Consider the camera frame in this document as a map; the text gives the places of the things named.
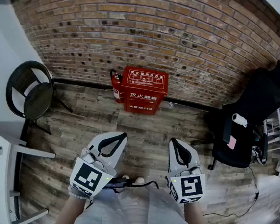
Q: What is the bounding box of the white desk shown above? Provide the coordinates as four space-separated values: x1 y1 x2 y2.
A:
0 119 59 224

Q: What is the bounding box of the person's right forearm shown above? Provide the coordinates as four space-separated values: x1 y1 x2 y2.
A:
181 199 217 224

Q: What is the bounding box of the person's left forearm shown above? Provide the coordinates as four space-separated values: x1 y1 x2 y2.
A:
54 191 94 224

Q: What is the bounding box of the black office chair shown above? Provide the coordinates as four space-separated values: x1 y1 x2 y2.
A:
188 52 280 177

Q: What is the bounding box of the red fire extinguisher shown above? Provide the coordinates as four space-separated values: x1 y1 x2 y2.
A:
107 68 128 105

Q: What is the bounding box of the white cylindrical camera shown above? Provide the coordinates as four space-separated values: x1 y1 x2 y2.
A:
231 112 249 129

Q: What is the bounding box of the pink sticky note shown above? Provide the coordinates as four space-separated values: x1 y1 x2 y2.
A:
227 135 238 151

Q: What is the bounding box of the light grey shirt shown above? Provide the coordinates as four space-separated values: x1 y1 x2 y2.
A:
70 177 211 224

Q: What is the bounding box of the black floor cable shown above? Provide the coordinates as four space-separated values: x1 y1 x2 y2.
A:
203 161 264 222

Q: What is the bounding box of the red fire extinguisher box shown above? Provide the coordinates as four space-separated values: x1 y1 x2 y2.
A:
121 85 164 117

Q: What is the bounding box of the white bead bracelet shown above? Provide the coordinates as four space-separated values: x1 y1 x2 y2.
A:
67 185 94 201

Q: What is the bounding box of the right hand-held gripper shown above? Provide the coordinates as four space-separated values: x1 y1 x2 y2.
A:
162 137 210 207

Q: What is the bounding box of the black wicker chair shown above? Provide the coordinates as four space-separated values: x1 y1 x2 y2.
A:
2 58 77 137

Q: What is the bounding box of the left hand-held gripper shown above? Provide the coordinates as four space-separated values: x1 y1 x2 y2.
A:
67 127 129 201

